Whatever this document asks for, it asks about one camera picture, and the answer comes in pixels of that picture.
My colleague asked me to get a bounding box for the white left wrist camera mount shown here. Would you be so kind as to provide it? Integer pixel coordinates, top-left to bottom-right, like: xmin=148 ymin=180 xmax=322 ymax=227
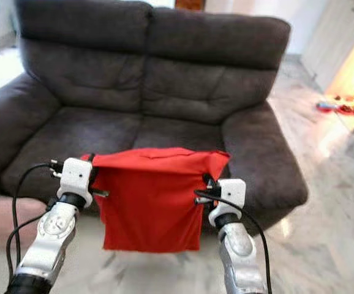
xmin=58 ymin=157 xmax=95 ymax=208

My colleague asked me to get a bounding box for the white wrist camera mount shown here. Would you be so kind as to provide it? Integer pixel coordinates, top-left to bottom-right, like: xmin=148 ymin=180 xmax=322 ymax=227
xmin=58 ymin=157 xmax=95 ymax=208
xmin=208 ymin=179 xmax=246 ymax=227

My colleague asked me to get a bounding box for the brown wooden cabinet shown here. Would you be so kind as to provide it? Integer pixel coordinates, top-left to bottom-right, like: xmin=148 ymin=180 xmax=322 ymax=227
xmin=174 ymin=0 xmax=205 ymax=10

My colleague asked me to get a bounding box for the dark grey two-seat sofa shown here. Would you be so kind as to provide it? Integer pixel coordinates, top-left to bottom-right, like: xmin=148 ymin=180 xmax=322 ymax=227
xmin=0 ymin=0 xmax=309 ymax=230

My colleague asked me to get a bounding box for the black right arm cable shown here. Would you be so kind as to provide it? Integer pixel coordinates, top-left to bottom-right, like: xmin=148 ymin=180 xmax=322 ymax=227
xmin=194 ymin=190 xmax=274 ymax=294

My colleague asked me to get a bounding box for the red plate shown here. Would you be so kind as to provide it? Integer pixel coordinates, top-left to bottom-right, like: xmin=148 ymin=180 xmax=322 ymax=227
xmin=316 ymin=102 xmax=336 ymax=113

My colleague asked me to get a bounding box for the red pillow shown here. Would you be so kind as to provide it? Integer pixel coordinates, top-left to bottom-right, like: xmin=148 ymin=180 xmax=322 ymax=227
xmin=82 ymin=147 xmax=232 ymax=253

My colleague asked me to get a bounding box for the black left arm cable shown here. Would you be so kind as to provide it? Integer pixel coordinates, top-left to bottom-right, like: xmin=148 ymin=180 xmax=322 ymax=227
xmin=6 ymin=160 xmax=64 ymax=288

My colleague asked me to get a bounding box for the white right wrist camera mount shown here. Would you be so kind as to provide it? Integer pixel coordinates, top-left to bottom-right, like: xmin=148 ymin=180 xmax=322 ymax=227
xmin=208 ymin=179 xmax=246 ymax=227

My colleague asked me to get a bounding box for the white cupboard with lit niche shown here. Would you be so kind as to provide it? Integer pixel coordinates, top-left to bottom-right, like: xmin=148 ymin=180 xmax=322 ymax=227
xmin=299 ymin=0 xmax=354 ymax=92

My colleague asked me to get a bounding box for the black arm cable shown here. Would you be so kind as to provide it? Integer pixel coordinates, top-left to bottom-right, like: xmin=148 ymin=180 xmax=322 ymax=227
xmin=194 ymin=190 xmax=274 ymax=294
xmin=6 ymin=160 xmax=64 ymax=288

